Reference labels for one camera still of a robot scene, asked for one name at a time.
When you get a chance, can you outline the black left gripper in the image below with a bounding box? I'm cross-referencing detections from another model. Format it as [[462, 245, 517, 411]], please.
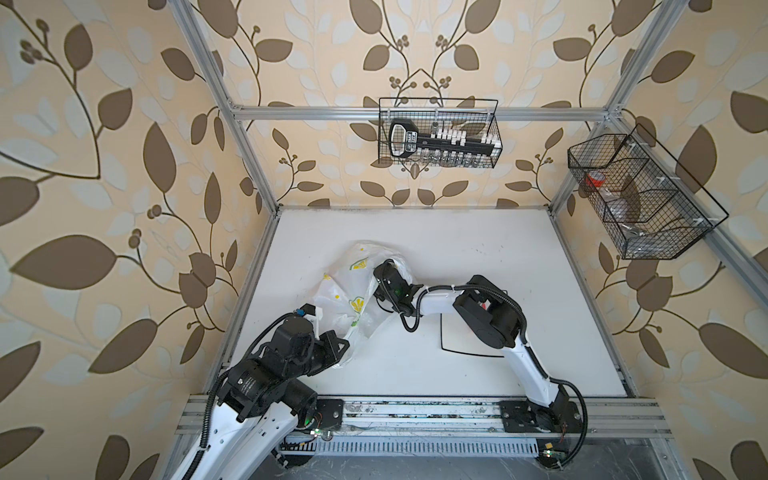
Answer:
[[285, 330, 354, 383]]

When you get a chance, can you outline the white plastic bag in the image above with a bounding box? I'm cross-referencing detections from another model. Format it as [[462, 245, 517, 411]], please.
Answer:
[[310, 242, 414, 369]]

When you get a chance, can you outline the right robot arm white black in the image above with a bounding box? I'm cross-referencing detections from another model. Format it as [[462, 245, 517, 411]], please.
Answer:
[[373, 259, 588, 435]]

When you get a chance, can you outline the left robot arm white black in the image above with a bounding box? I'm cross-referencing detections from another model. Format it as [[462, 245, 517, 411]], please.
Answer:
[[172, 304, 350, 479]]

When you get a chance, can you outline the black outlined white mat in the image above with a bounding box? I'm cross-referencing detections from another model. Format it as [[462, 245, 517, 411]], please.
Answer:
[[440, 313, 503, 358]]

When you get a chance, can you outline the black socket tool set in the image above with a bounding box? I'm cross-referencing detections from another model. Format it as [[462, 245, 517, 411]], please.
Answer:
[[384, 118, 502, 160]]

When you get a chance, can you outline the red capped clear bottle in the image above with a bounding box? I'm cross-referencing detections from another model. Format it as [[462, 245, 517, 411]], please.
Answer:
[[584, 170, 606, 191]]

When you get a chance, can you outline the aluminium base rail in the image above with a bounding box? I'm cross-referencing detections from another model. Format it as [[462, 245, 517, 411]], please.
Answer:
[[174, 394, 672, 467]]

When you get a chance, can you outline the black wire basket back wall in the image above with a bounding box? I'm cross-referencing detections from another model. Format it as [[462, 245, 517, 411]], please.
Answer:
[[377, 96, 503, 169]]

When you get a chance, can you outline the black wire basket wall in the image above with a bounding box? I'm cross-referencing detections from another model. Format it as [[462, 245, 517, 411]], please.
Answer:
[[567, 124, 729, 260], [377, 96, 503, 169]]

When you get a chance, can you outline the black wire basket right wall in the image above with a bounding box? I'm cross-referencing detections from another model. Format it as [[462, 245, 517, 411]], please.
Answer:
[[567, 124, 729, 260]]

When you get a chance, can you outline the aluminium corner post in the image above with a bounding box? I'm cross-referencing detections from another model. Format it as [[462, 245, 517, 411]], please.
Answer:
[[548, 0, 688, 214]]

